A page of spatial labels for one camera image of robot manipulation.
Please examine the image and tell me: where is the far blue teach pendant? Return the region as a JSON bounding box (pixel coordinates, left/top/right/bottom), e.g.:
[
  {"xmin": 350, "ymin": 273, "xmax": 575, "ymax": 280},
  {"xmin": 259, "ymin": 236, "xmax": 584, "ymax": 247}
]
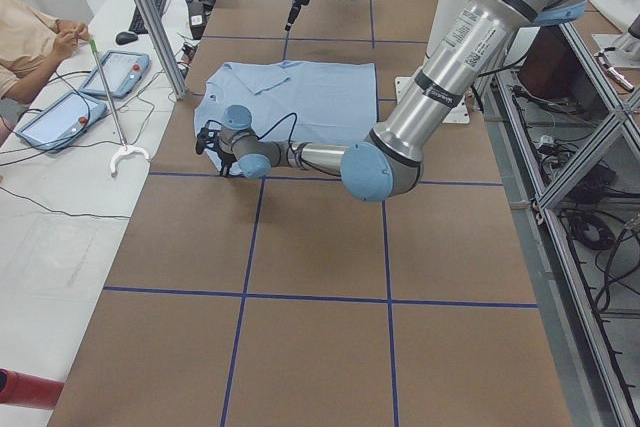
[{"xmin": 78, "ymin": 50, "xmax": 150, "ymax": 99}]

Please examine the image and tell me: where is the blue teach pendant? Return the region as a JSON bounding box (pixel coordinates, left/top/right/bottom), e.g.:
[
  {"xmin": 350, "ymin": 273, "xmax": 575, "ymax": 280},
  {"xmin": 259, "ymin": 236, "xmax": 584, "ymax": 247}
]
[
  {"xmin": 16, "ymin": 91, "xmax": 106, "ymax": 152},
  {"xmin": 78, "ymin": 50, "xmax": 150, "ymax": 99}
]

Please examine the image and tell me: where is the person's hand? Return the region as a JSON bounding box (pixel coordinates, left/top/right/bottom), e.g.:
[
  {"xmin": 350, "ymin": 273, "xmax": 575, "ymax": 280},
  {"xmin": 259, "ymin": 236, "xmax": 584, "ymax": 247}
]
[{"xmin": 51, "ymin": 19, "xmax": 89, "ymax": 60}]

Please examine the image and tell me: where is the near blue teach pendant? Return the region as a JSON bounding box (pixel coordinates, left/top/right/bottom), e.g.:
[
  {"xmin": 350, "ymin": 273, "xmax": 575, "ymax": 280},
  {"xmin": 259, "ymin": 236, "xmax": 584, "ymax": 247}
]
[{"xmin": 16, "ymin": 91, "xmax": 106, "ymax": 152}]

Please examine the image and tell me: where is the aluminium frame rack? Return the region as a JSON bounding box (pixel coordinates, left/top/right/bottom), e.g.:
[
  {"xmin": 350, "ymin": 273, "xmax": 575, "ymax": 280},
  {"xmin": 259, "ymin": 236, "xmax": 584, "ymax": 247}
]
[{"xmin": 485, "ymin": 12, "xmax": 639, "ymax": 426}]

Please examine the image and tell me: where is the seated person beige shirt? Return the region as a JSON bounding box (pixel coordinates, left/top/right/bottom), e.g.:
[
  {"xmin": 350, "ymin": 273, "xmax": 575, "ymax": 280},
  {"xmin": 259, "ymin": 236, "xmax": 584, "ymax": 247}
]
[{"xmin": 1, "ymin": 0, "xmax": 64, "ymax": 105}]

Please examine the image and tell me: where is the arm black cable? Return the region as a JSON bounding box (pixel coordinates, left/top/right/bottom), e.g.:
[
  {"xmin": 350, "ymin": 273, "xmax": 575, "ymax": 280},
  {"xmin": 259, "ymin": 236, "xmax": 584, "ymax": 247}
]
[{"xmin": 254, "ymin": 112, "xmax": 301, "ymax": 168}]

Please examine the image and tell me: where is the black power adapter box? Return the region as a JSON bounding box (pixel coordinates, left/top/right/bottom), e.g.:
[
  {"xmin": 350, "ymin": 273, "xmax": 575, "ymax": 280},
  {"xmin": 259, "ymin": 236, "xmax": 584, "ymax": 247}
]
[{"xmin": 187, "ymin": 0, "xmax": 207, "ymax": 40}]

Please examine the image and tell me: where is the black computer mouse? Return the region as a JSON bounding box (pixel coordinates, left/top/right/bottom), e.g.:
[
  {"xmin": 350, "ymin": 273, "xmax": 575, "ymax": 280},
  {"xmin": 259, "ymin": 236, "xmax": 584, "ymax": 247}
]
[{"xmin": 115, "ymin": 31, "xmax": 138, "ymax": 46}]

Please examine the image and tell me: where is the white reacher grabber stick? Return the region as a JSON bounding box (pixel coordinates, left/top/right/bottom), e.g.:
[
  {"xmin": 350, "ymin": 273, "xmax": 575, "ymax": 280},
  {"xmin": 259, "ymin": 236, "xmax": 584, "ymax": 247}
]
[{"xmin": 89, "ymin": 38, "xmax": 150, "ymax": 178}]

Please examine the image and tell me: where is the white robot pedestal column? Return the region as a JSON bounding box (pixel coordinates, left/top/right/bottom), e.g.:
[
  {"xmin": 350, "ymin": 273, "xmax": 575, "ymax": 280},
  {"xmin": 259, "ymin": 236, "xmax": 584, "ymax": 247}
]
[{"xmin": 394, "ymin": 0, "xmax": 481, "ymax": 125}]

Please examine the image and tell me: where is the black computer keyboard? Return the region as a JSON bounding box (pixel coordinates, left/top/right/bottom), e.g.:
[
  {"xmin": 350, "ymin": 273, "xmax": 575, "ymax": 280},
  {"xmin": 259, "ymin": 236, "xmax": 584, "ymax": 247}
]
[{"xmin": 127, "ymin": 0, "xmax": 171, "ymax": 35}]

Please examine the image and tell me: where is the red fire extinguisher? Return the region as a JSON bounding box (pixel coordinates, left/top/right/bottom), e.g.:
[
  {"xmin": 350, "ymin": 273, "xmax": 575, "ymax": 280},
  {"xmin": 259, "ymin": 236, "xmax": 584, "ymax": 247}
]
[{"xmin": 1, "ymin": 369, "xmax": 64, "ymax": 410}]

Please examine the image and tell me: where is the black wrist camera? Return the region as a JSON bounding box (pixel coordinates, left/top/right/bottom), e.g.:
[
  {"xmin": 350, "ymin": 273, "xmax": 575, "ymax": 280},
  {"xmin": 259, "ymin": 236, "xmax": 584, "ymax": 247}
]
[{"xmin": 195, "ymin": 119, "xmax": 220, "ymax": 155}]

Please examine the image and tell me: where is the light blue t-shirt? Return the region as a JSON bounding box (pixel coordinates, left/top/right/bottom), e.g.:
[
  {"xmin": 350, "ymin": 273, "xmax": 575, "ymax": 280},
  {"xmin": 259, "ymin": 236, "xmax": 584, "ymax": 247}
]
[{"xmin": 194, "ymin": 60, "xmax": 377, "ymax": 168}]

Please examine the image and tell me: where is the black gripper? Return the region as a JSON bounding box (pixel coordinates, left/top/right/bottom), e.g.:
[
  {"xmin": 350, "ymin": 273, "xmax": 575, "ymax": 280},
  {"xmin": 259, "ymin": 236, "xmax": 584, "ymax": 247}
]
[
  {"xmin": 218, "ymin": 150, "xmax": 235, "ymax": 177},
  {"xmin": 284, "ymin": 0, "xmax": 310, "ymax": 31}
]

